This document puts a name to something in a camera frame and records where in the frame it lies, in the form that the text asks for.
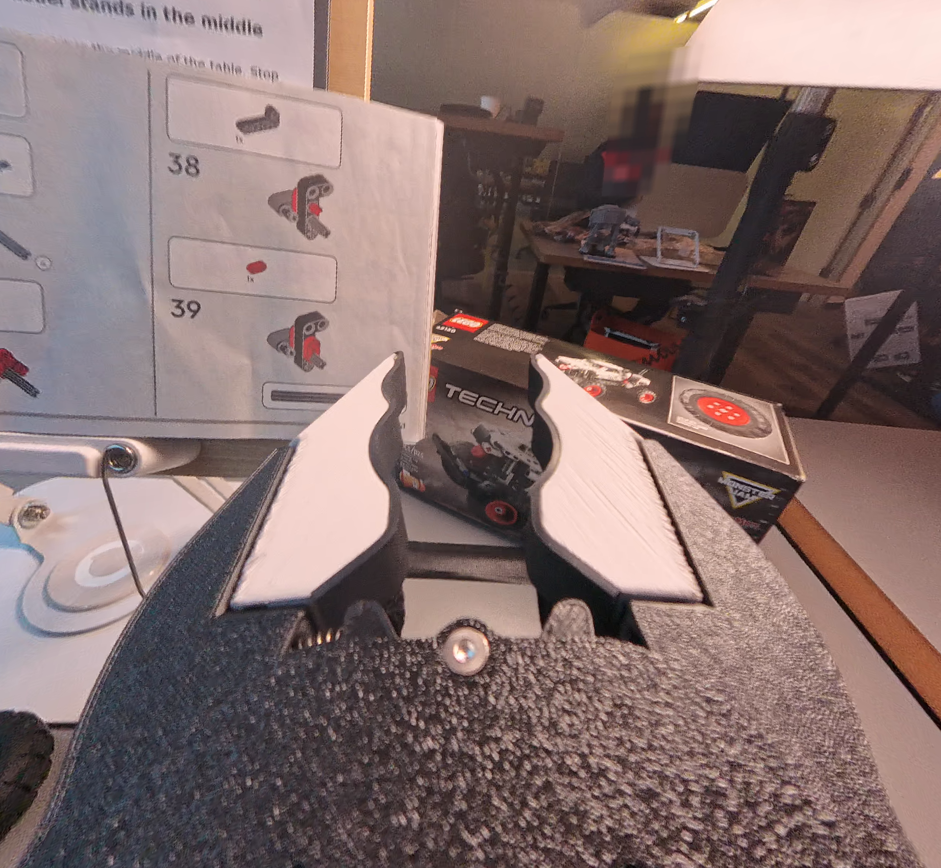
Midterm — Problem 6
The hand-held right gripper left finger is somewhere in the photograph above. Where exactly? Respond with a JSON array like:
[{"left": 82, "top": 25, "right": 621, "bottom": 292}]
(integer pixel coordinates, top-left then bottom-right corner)
[{"left": 229, "top": 352, "right": 410, "bottom": 610}]

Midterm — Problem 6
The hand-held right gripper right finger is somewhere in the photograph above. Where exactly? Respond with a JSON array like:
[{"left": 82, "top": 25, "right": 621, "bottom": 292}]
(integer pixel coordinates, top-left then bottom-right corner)
[{"left": 528, "top": 353, "right": 705, "bottom": 606}]

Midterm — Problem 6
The white instruction booklet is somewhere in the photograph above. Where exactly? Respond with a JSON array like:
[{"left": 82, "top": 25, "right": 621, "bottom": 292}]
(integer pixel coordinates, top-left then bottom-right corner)
[{"left": 0, "top": 30, "right": 446, "bottom": 440}]

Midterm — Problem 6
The grey desk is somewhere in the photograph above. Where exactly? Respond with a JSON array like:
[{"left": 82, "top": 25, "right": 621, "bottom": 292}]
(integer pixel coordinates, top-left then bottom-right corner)
[{"left": 0, "top": 471, "right": 941, "bottom": 868}]

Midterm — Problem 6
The toy truck cardboard box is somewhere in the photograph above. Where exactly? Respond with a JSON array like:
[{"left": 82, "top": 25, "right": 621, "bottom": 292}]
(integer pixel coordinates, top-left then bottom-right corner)
[{"left": 397, "top": 309, "right": 806, "bottom": 546}]

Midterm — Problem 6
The orange crate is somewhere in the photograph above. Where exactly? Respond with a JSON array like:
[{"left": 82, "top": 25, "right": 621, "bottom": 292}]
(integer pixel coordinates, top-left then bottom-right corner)
[{"left": 588, "top": 309, "right": 688, "bottom": 372}]

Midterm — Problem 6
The grey table with wooden edge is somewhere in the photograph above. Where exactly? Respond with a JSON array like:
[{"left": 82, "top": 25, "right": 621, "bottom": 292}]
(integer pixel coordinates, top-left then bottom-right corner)
[{"left": 779, "top": 416, "right": 941, "bottom": 718}]

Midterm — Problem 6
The wooden table with clutter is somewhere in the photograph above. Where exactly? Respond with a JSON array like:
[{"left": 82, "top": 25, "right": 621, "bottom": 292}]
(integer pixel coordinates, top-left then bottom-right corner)
[{"left": 522, "top": 217, "right": 861, "bottom": 310}]

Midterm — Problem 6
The dark toy walker model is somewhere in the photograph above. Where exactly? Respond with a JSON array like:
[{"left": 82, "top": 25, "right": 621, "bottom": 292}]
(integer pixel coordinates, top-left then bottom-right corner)
[{"left": 579, "top": 205, "right": 641, "bottom": 260}]

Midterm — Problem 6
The white booklet stand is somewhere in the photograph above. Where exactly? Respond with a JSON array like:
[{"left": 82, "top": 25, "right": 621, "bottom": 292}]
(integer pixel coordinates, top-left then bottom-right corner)
[{"left": 0, "top": 433, "right": 247, "bottom": 725}]

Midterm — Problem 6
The black light stand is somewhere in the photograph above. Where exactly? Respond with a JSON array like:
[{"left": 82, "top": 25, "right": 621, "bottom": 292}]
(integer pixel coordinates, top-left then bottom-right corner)
[{"left": 694, "top": 89, "right": 835, "bottom": 384}]

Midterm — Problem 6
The black toy tyre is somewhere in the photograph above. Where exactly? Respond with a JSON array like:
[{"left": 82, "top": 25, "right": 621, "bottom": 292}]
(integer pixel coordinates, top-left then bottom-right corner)
[{"left": 0, "top": 710, "right": 56, "bottom": 840}]

